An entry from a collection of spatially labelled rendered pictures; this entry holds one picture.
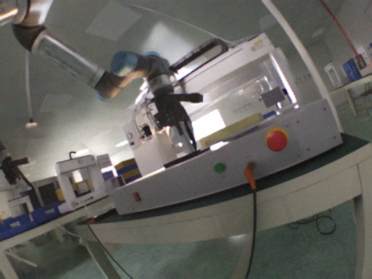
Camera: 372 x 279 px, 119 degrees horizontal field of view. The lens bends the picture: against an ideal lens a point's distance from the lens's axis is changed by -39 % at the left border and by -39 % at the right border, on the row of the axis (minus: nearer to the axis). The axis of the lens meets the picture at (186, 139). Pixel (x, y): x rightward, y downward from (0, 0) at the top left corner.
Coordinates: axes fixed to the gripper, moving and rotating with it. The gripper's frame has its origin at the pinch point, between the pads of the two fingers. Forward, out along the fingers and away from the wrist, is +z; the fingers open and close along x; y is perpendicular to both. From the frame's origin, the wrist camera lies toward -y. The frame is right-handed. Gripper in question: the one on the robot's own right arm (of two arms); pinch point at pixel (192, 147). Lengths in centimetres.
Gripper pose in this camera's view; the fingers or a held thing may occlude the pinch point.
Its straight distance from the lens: 55.3
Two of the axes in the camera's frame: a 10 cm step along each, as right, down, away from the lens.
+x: -4.7, 1.3, -8.7
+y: -7.9, 3.9, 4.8
